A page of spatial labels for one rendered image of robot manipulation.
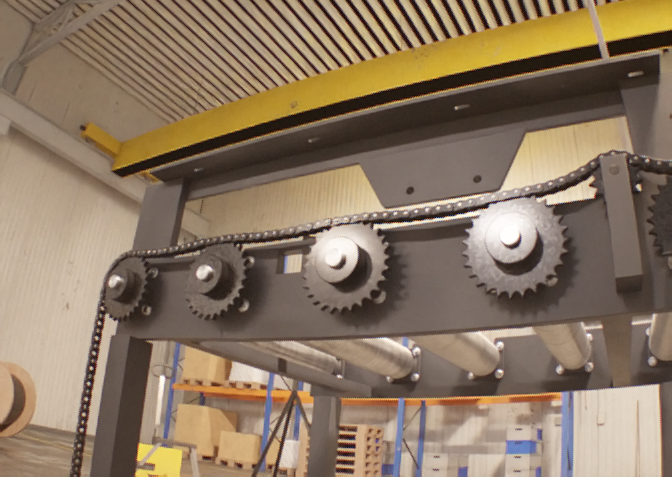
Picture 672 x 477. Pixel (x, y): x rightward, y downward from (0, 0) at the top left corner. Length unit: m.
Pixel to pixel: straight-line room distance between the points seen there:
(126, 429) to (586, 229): 1.03
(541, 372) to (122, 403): 1.23
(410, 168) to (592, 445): 9.02
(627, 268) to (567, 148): 10.76
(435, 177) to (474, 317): 0.28
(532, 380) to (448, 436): 8.60
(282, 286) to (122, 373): 0.45
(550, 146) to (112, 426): 10.90
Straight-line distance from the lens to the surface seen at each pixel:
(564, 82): 1.01
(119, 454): 1.30
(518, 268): 0.83
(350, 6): 10.98
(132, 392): 1.31
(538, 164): 11.45
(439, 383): 1.88
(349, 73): 9.34
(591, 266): 0.87
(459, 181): 0.99
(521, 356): 1.82
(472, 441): 10.22
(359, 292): 0.91
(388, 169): 1.07
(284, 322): 1.04
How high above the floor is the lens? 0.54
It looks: 24 degrees up
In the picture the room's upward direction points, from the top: 5 degrees clockwise
